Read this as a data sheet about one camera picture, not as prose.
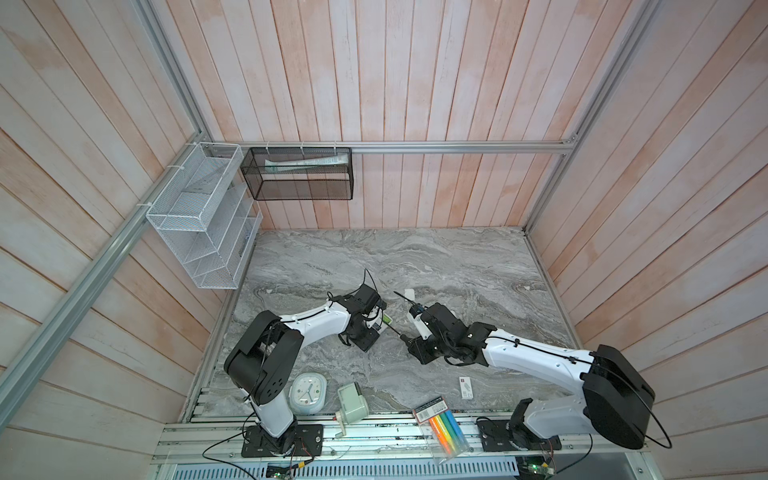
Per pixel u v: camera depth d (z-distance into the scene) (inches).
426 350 28.8
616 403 16.3
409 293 40.5
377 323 36.5
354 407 29.3
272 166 35.4
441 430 29.3
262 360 19.2
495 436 28.8
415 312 30.3
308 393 30.8
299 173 41.4
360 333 31.2
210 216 28.7
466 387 32.1
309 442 28.9
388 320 37.2
